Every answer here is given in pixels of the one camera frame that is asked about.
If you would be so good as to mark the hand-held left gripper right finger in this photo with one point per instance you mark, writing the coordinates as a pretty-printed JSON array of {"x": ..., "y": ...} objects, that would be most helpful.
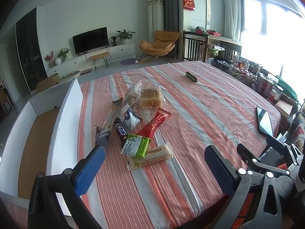
[{"x": 219, "y": 171}]

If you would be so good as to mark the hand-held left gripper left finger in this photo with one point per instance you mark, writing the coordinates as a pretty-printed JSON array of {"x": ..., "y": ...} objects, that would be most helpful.
[{"x": 90, "y": 171}]

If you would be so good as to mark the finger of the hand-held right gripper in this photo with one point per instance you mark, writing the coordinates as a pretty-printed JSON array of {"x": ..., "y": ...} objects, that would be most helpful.
[
  {"x": 247, "y": 153},
  {"x": 276, "y": 142}
]

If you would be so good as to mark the black chocolate bar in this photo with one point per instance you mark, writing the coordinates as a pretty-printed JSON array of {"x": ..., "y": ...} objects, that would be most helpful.
[{"x": 120, "y": 130}]

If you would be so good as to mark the green snack packet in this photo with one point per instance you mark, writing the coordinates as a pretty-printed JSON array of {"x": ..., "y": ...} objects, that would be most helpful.
[{"x": 135, "y": 145}]

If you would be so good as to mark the long black snack packet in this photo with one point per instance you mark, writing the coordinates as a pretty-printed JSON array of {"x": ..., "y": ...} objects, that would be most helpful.
[{"x": 112, "y": 116}]

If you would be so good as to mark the pale yellow snack packet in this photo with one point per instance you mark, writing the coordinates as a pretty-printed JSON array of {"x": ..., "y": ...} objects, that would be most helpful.
[{"x": 157, "y": 155}]

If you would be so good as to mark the white and blue snack packet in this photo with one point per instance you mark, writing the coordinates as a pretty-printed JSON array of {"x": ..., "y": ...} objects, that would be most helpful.
[{"x": 130, "y": 120}]

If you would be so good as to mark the white storage box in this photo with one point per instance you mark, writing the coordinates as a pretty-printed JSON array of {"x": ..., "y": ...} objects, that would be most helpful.
[{"x": 71, "y": 95}]

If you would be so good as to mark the red snack packet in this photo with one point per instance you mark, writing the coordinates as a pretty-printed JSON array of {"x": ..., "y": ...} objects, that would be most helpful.
[{"x": 153, "y": 124}]

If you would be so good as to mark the clear bag of brown cakes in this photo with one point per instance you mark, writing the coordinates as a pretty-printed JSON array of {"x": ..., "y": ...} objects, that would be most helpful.
[{"x": 132, "y": 97}]

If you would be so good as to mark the clear bag of yellow bread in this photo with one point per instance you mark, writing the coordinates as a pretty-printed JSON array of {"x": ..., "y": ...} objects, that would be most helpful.
[{"x": 151, "y": 97}]

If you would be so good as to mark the black smartphone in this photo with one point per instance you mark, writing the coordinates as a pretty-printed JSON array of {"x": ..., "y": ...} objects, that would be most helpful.
[{"x": 264, "y": 121}]

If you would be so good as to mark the floral cushion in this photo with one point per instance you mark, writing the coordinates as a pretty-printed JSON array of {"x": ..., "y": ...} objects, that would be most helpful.
[{"x": 299, "y": 128}]

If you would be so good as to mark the orange fleece clothing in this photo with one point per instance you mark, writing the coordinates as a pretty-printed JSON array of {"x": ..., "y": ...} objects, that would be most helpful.
[{"x": 247, "y": 207}]

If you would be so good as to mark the orange striped tablecloth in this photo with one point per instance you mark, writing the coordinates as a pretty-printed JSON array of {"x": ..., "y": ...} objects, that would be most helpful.
[{"x": 190, "y": 114}]

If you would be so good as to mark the row of jars and cans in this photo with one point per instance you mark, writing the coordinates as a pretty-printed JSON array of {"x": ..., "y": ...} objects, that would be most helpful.
[{"x": 247, "y": 74}]

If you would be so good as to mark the dark green tube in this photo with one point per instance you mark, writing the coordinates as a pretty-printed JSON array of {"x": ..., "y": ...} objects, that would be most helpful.
[{"x": 191, "y": 76}]

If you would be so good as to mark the cardboard box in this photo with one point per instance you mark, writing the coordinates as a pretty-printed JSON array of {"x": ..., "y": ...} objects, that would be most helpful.
[{"x": 48, "y": 81}]

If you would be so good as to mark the grey floor scale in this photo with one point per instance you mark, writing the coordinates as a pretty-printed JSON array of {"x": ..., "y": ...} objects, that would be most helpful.
[{"x": 85, "y": 71}]

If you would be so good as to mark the wooden chair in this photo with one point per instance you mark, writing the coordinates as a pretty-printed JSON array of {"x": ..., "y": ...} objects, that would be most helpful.
[{"x": 4, "y": 100}]

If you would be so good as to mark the bright window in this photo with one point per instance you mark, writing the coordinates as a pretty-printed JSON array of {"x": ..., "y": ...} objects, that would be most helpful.
[{"x": 274, "y": 28}]

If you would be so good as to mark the round white vase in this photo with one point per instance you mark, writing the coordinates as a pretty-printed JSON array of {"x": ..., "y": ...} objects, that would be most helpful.
[{"x": 58, "y": 61}]

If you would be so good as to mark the purple floor mat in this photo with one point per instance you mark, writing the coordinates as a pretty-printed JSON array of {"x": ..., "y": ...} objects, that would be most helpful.
[{"x": 127, "y": 61}]

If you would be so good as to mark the wooden stool with metal legs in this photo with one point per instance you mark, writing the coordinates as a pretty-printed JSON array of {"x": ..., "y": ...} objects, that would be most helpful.
[{"x": 99, "y": 55}]

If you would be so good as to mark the red flowers in vase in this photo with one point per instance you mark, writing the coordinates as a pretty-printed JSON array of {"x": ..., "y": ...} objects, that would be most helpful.
[{"x": 49, "y": 57}]

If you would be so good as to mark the leafy potted plant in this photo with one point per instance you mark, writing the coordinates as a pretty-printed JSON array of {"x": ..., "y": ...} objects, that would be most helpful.
[{"x": 63, "y": 53}]

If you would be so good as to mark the dark wooden side table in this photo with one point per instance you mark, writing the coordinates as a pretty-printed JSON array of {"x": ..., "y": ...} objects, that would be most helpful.
[{"x": 190, "y": 45}]

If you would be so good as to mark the white television cabinet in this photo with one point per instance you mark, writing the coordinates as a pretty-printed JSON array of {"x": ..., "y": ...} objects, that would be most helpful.
[{"x": 121, "y": 51}]

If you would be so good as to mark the pile of clothes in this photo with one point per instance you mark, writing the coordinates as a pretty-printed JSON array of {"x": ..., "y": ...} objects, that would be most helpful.
[{"x": 206, "y": 31}]

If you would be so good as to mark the small potted plant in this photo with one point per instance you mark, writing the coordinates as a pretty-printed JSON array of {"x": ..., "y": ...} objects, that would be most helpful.
[{"x": 114, "y": 43}]

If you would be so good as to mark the black television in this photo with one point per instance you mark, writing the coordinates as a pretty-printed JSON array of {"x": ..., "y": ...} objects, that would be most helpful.
[{"x": 90, "y": 40}]

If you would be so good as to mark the black tall cabinet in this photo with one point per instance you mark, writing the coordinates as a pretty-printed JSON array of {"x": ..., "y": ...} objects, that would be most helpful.
[{"x": 28, "y": 50}]

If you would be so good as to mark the white sheer curtain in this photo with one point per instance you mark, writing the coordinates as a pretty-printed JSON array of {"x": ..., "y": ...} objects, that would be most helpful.
[{"x": 231, "y": 12}]

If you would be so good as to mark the large potted green plant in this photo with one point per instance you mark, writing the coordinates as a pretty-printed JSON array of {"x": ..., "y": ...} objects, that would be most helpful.
[{"x": 125, "y": 35}]

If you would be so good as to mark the orange rocking chair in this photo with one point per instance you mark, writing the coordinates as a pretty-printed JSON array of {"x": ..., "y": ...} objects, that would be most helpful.
[{"x": 164, "y": 37}]

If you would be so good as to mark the covered standing air conditioner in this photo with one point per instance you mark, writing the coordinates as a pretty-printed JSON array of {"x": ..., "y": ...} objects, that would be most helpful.
[{"x": 154, "y": 16}]

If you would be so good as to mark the grey curtain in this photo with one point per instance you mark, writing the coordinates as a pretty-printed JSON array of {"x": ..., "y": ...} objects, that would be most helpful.
[{"x": 170, "y": 4}]

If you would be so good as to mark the red wall hanging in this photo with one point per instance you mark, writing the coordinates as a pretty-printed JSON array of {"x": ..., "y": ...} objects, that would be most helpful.
[{"x": 188, "y": 2}]

